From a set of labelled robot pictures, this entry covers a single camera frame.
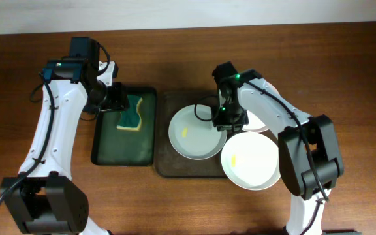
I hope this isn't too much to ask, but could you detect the grey-white plate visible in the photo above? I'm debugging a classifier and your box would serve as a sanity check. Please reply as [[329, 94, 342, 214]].
[[168, 104, 228, 160]]

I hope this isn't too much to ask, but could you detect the white plate with stain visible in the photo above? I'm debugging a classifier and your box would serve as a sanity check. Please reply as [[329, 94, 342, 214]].
[[221, 132, 281, 191]]

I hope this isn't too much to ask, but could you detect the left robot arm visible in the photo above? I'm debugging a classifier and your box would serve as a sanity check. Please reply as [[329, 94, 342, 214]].
[[0, 59, 128, 234]]

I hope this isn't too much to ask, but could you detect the pink-white plate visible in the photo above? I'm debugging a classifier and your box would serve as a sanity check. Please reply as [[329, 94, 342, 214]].
[[219, 80, 282, 133]]

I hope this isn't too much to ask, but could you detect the dark brown tray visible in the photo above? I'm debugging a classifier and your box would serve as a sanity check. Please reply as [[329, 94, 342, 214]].
[[153, 90, 226, 179]]

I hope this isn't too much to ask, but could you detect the green tray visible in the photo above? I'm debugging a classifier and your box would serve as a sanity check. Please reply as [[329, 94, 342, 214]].
[[91, 87, 157, 166]]

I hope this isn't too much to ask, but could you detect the green yellow sponge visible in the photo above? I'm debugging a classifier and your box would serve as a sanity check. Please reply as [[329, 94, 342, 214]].
[[116, 95, 143, 131]]

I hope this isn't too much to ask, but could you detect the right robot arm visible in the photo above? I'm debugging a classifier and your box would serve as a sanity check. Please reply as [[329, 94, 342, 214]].
[[211, 63, 344, 234]]

